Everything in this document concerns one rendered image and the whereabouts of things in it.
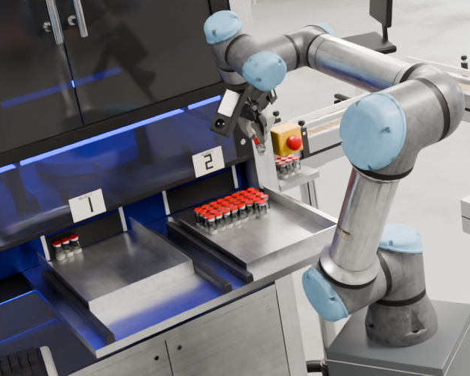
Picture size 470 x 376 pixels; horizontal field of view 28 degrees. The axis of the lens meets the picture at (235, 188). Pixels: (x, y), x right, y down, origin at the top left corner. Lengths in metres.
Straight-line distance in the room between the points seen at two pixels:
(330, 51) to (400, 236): 0.39
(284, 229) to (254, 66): 0.60
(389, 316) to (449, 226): 2.27
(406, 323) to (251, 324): 0.79
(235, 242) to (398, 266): 0.53
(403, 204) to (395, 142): 2.92
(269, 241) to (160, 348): 0.48
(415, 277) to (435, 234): 2.22
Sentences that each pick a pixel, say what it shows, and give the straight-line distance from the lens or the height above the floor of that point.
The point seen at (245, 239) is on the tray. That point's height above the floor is 0.88.
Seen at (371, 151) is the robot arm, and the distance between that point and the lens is 1.53.
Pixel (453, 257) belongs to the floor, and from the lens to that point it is 3.94.
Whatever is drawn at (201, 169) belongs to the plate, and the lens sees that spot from 2.40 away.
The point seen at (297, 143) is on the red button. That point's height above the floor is 1.00.
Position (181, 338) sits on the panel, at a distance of 2.54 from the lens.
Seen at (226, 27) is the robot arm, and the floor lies 1.45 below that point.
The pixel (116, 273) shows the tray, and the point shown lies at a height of 0.88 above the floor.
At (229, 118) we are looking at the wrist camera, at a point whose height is 1.24.
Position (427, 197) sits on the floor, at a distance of 4.48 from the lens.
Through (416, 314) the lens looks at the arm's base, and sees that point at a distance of 1.95.
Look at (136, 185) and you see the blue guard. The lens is 2.33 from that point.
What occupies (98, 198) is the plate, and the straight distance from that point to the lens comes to 2.30.
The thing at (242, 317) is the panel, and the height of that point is 0.54.
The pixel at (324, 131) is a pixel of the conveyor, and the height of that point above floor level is 0.93.
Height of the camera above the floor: 1.87
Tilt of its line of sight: 23 degrees down
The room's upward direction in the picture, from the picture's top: 10 degrees counter-clockwise
